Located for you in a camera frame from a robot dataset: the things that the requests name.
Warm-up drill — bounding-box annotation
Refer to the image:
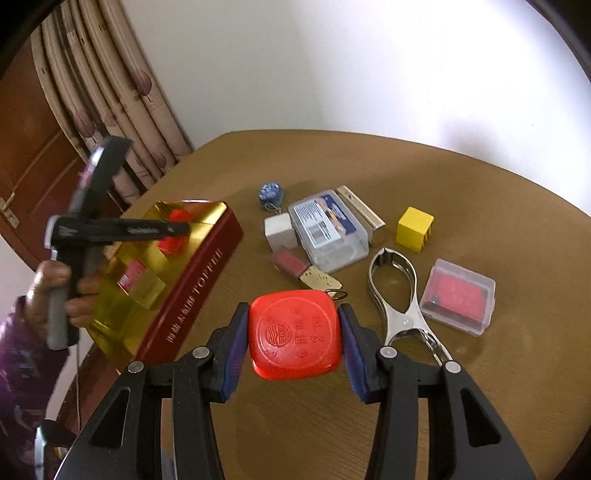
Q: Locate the person's left hand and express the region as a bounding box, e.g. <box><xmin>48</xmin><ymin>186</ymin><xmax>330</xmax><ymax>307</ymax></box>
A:
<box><xmin>27</xmin><ymin>260</ymin><xmax>112</xmax><ymax>329</ymax></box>

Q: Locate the brown wooden door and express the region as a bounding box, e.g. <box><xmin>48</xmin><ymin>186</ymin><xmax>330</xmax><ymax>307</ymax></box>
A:
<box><xmin>0</xmin><ymin>41</ymin><xmax>132</xmax><ymax>265</ymax></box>

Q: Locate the person's left forearm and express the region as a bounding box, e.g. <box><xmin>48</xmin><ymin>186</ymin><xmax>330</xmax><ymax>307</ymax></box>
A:
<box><xmin>0</xmin><ymin>295</ymin><xmax>83</xmax><ymax>480</ymax></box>

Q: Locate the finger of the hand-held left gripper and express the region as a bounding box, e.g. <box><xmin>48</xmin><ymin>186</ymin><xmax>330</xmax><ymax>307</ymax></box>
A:
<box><xmin>113</xmin><ymin>220</ymin><xmax>191</xmax><ymax>241</ymax></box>

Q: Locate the clear box with red insert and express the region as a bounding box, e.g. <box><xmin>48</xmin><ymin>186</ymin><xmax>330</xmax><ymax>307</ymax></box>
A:
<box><xmin>419</xmin><ymin>258</ymin><xmax>498</xmax><ymax>340</ymax></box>

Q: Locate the small red rectangular case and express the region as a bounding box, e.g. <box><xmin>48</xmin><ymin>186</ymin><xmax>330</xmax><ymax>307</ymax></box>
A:
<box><xmin>270</xmin><ymin>249</ymin><xmax>311</xmax><ymax>280</ymax></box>

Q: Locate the white rectangular box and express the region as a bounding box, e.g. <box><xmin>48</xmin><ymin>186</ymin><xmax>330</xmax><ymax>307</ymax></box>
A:
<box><xmin>335</xmin><ymin>185</ymin><xmax>387</xmax><ymax>232</ymax></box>

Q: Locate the beige patterned curtain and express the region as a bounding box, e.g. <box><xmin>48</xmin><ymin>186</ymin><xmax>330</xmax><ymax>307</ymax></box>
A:
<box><xmin>30</xmin><ymin>0</ymin><xmax>195</xmax><ymax>197</ymax></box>

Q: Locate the small blue patterned tin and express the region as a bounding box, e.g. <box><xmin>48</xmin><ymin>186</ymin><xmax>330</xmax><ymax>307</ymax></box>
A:
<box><xmin>258</xmin><ymin>182</ymin><xmax>285</xmax><ymax>217</ymax></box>

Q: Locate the yellow cube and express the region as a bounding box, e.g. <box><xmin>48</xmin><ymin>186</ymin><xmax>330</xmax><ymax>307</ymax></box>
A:
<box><xmin>396</xmin><ymin>206</ymin><xmax>437</xmax><ymax>254</ymax></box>

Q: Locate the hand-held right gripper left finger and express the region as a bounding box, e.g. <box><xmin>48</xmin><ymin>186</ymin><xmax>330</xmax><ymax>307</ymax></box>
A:
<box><xmin>55</xmin><ymin>302</ymin><xmax>250</xmax><ymax>480</ymax></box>

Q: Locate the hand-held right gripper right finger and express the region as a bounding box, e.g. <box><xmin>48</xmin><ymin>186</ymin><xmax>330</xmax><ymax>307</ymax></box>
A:
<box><xmin>337</xmin><ymin>303</ymin><xmax>539</xmax><ymax>480</ymax></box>

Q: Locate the red and gold tin box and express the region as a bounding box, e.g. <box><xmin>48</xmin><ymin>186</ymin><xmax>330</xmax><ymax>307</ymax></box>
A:
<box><xmin>88</xmin><ymin>198</ymin><xmax>245</xmax><ymax>366</ymax></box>

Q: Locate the red tape measure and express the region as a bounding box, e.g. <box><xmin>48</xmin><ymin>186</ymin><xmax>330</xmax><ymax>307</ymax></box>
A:
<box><xmin>248</xmin><ymin>288</ymin><xmax>347</xmax><ymax>381</ymax></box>

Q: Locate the red plastic block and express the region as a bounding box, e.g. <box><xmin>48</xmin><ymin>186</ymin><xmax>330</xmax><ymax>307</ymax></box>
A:
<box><xmin>158</xmin><ymin>209</ymin><xmax>191</xmax><ymax>256</ymax></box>

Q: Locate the clear labelled plastic case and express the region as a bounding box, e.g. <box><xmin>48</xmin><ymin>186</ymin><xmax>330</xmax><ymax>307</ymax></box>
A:
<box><xmin>288</xmin><ymin>186</ymin><xmax>373</xmax><ymax>274</ymax></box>

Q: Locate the white block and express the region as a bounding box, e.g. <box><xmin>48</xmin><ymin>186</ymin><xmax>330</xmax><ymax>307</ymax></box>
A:
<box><xmin>264</xmin><ymin>215</ymin><xmax>299</xmax><ymax>253</ymax></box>

